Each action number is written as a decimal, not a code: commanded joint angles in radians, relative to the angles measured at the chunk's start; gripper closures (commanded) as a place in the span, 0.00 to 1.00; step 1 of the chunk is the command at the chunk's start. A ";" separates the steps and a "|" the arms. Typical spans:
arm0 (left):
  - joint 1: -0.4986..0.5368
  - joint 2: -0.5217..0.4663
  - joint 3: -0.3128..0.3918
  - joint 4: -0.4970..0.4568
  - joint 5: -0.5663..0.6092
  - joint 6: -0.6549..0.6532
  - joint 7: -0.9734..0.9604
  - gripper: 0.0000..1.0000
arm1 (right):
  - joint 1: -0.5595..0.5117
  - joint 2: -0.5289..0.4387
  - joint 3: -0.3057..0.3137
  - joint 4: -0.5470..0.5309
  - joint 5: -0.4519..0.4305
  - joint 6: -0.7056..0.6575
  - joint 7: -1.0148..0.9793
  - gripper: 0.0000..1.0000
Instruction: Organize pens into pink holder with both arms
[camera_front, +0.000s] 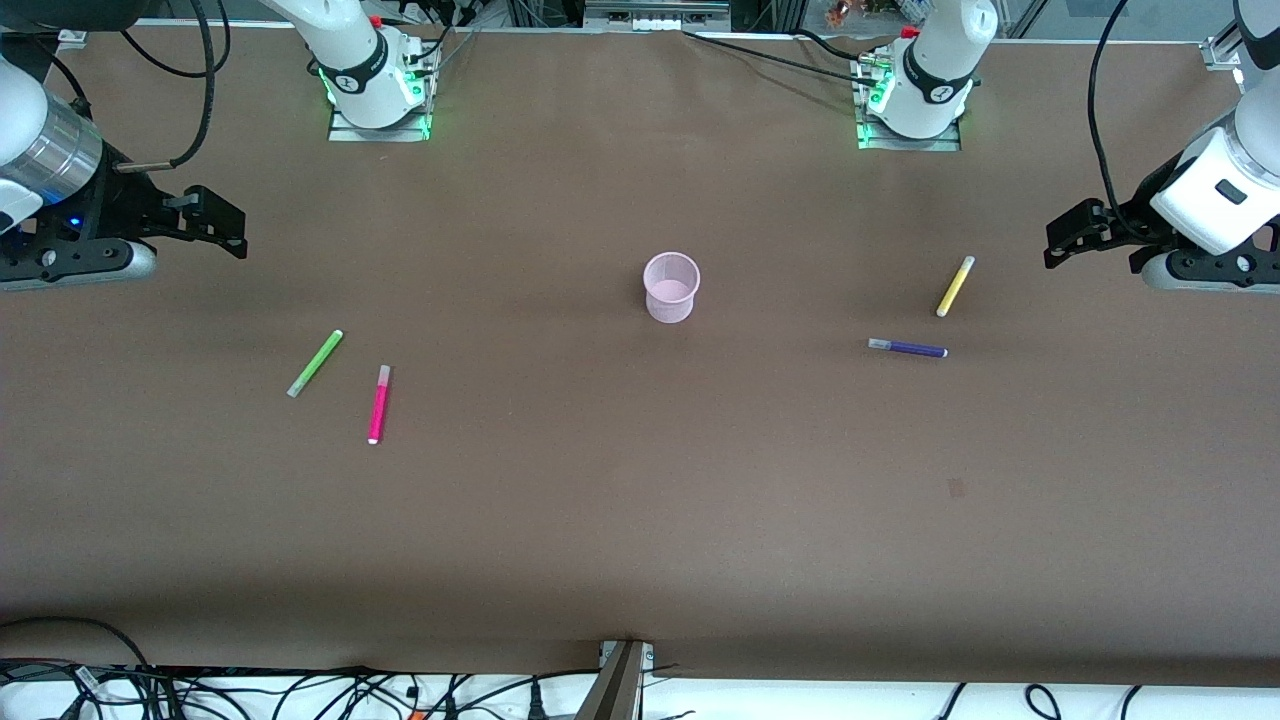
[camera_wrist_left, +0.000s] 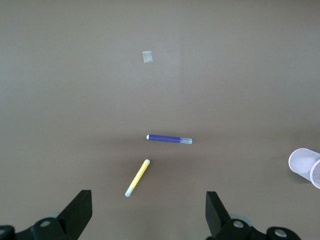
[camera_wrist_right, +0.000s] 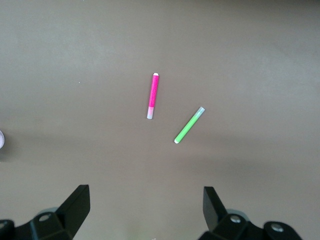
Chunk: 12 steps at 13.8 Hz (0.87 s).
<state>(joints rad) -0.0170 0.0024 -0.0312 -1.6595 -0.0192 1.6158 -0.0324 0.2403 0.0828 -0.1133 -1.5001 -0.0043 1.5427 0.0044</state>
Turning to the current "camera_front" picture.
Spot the metal table clamp bracket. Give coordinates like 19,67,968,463
578,640,657,720

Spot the black looped floor cable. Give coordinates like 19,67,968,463
0,617,156,691

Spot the green marker pen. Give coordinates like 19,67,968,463
287,329,345,399

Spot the black cable on table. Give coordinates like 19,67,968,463
684,30,887,87

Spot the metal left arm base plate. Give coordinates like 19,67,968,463
857,118,963,153

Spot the yellow marker pen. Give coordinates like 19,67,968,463
935,256,976,319

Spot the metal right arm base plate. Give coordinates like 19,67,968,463
328,100,433,143

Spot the pink mesh pen holder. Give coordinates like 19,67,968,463
643,251,701,324

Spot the pink marker pen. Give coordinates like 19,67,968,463
367,364,392,446

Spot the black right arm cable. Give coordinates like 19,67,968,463
112,0,233,174

